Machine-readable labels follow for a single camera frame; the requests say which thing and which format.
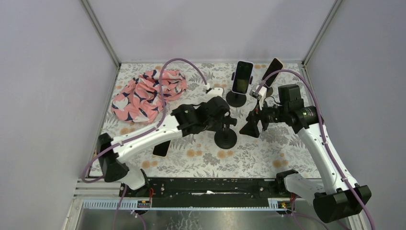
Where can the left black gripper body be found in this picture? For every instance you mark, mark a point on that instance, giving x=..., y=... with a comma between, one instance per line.
x=226, y=117

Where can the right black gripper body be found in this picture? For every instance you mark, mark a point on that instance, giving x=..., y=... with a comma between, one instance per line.
x=273, y=114

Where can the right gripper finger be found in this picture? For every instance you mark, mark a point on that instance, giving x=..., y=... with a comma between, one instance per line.
x=250, y=128
x=253, y=116

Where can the wooden base phone stand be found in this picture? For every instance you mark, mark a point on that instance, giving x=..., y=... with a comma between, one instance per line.
x=269, y=92

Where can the black phone stand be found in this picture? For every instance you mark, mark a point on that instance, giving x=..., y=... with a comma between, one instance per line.
x=236, y=97
x=225, y=137

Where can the phone with purple case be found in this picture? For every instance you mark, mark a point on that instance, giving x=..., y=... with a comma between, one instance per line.
x=242, y=77

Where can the phone with cream case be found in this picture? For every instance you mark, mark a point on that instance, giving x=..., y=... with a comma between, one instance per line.
x=161, y=150

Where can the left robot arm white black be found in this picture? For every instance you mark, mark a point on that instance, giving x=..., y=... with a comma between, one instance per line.
x=187, y=119

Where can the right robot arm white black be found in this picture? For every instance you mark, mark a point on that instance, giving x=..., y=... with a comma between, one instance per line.
x=340, y=196

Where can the floral patterned table mat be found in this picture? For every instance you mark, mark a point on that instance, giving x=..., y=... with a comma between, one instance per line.
x=277, y=149

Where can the pink floral crumpled cloth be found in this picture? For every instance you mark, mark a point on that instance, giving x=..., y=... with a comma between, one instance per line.
x=140, y=101

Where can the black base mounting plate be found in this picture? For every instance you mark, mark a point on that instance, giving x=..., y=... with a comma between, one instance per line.
x=209, y=193

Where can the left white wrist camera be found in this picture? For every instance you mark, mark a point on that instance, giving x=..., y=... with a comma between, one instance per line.
x=212, y=91

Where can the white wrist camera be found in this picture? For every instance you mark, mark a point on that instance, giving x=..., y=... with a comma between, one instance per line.
x=259, y=93
x=212, y=91

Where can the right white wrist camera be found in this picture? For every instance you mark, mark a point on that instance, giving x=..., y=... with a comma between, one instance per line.
x=259, y=93

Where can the aluminium frame rail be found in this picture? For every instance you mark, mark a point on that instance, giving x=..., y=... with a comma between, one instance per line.
x=102, y=195

